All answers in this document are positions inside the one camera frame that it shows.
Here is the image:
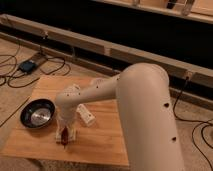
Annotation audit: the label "black cable right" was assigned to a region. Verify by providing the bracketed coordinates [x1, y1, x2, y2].
[171, 75, 213, 163]

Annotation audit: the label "black metal bowl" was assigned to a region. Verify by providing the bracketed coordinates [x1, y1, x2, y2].
[20, 99, 55, 129]

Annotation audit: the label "white tube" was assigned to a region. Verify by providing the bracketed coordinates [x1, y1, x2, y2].
[77, 104, 96, 127]

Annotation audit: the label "blue power adapter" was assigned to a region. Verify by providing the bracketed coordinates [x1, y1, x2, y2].
[18, 60, 36, 73]

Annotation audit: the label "red pepper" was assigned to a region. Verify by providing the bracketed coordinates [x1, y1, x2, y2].
[61, 127, 68, 146]

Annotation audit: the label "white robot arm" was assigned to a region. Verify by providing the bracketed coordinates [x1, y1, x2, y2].
[55, 63, 185, 171]

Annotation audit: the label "white sponge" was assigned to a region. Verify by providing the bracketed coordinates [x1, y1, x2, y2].
[55, 128, 76, 144]

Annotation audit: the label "wooden table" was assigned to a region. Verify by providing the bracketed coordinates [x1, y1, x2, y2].
[0, 74, 130, 168]

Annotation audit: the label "brown chocolate bar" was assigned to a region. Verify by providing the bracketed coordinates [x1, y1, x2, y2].
[64, 84, 81, 92]

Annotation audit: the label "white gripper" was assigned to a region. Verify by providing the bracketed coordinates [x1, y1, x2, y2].
[55, 110, 77, 143]

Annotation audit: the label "black floor cables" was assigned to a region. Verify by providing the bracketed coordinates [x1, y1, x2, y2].
[0, 42, 72, 89]

